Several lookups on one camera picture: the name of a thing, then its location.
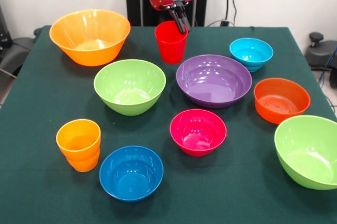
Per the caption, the red plastic cup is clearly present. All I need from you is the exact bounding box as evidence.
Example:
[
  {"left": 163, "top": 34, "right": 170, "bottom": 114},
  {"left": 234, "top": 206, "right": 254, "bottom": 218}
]
[{"left": 154, "top": 21, "right": 189, "bottom": 64}]

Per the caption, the purple plastic bowl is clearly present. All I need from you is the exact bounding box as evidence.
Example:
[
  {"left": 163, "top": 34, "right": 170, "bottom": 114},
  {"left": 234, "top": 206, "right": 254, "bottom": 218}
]
[{"left": 175, "top": 54, "right": 253, "bottom": 109}]

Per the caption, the cyan plastic bowl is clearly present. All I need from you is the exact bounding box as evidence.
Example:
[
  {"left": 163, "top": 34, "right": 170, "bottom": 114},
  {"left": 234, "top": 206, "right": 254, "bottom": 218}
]
[{"left": 229, "top": 37, "right": 274, "bottom": 73}]

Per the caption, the green plastic bowl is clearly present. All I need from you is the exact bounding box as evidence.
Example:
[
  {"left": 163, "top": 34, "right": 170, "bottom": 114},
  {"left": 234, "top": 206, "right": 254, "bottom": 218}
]
[
  {"left": 274, "top": 115, "right": 337, "bottom": 191},
  {"left": 93, "top": 59, "right": 167, "bottom": 116}
]

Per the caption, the large orange plastic bowl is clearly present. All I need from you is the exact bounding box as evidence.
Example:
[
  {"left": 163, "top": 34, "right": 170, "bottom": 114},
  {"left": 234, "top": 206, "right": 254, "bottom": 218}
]
[{"left": 49, "top": 9, "right": 131, "bottom": 67}]

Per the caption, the pink plastic bowl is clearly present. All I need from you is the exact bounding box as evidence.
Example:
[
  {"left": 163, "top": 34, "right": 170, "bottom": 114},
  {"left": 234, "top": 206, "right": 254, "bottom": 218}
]
[{"left": 169, "top": 109, "right": 227, "bottom": 158}]

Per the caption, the red-orange plastic bowl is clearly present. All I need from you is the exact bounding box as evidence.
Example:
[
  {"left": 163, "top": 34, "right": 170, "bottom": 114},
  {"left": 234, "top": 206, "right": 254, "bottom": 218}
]
[{"left": 253, "top": 77, "right": 311, "bottom": 125}]

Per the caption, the orange plastic cup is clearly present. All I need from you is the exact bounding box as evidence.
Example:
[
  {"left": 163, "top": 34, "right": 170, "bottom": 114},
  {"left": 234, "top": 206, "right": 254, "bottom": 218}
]
[{"left": 55, "top": 119, "right": 102, "bottom": 173}]

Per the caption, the blue plastic bowl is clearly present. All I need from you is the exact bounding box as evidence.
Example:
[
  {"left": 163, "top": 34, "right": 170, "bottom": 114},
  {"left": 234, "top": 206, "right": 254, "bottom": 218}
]
[{"left": 98, "top": 145, "right": 164, "bottom": 203}]

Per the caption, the dark green tablecloth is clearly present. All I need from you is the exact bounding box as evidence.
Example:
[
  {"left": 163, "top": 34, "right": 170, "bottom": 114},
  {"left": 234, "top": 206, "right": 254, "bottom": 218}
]
[{"left": 0, "top": 25, "right": 337, "bottom": 224}]

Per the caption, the black pedestal foot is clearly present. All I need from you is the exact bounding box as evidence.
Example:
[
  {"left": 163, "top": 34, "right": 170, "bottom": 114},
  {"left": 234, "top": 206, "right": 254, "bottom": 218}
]
[
  {"left": 0, "top": 27, "right": 43, "bottom": 77},
  {"left": 305, "top": 32, "right": 337, "bottom": 89}
]

